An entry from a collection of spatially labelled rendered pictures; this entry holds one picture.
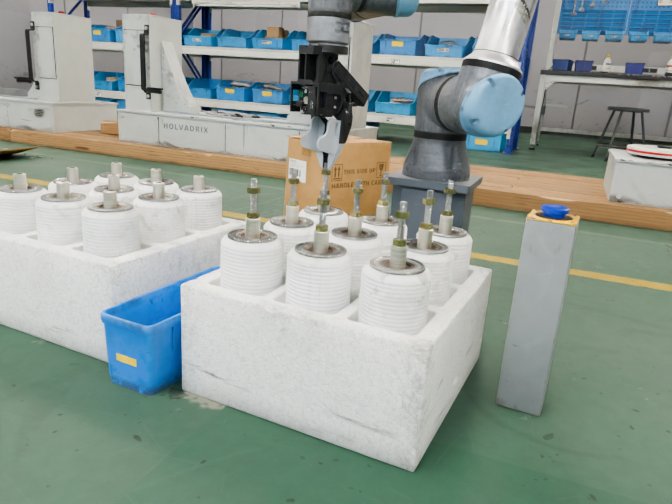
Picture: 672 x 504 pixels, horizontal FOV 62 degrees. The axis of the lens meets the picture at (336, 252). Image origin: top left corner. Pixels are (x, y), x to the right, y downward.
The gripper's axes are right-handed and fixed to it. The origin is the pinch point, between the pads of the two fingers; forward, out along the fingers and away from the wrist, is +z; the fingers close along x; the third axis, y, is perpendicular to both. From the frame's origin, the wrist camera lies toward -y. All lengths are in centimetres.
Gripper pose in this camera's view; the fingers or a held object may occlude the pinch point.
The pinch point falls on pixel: (329, 161)
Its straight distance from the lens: 105.5
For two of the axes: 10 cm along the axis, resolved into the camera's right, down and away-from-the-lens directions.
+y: -6.9, 1.6, -7.0
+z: -0.7, 9.6, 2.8
